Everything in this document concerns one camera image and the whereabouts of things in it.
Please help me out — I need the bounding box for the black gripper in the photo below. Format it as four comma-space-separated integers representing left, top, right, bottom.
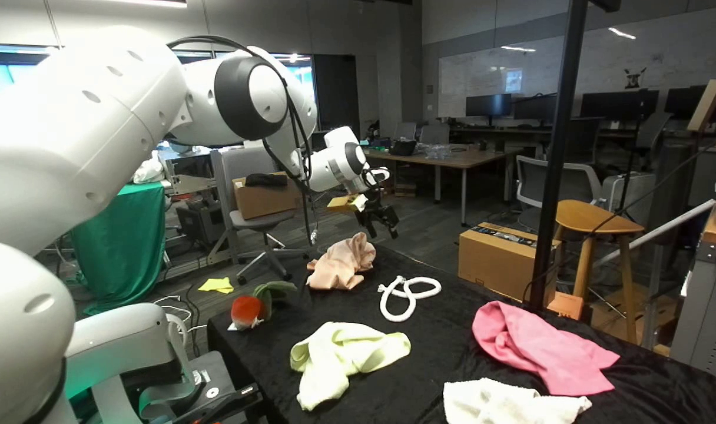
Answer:
353, 188, 398, 239

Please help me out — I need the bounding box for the peach cloth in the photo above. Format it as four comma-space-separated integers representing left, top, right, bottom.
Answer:
306, 234, 377, 289

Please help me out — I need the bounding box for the white rope loop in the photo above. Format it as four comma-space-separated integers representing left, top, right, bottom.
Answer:
377, 273, 444, 325

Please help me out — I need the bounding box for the light green towel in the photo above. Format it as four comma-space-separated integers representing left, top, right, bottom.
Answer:
290, 322, 412, 413

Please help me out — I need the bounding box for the red plush radish toy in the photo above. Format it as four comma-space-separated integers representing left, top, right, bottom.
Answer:
230, 280, 296, 329

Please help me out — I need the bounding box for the white towel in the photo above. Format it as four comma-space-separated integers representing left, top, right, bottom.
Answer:
442, 376, 591, 424

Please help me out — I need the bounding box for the pink towel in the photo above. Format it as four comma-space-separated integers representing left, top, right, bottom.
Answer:
470, 302, 620, 395

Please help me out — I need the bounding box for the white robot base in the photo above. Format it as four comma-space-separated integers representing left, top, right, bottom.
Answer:
0, 243, 258, 424

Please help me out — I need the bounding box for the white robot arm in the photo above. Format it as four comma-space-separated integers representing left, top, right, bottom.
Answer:
0, 29, 388, 255

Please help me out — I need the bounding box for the wooden desk in background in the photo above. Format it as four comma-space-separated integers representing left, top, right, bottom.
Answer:
377, 150, 505, 223

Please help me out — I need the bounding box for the black table cloth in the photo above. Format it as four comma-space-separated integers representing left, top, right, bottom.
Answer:
206, 248, 716, 424

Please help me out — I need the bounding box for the office chair with box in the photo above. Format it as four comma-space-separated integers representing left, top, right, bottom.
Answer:
212, 148, 300, 285

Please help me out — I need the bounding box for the cardboard box on floor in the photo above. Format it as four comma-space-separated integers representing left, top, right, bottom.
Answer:
456, 221, 536, 302

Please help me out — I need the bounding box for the wooden stool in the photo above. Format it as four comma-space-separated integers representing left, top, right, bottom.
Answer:
556, 200, 642, 342

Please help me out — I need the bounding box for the green draped cloth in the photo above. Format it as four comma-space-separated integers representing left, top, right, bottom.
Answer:
71, 184, 164, 308

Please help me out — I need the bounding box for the black vertical pole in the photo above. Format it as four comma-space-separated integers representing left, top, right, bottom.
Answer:
524, 0, 589, 308

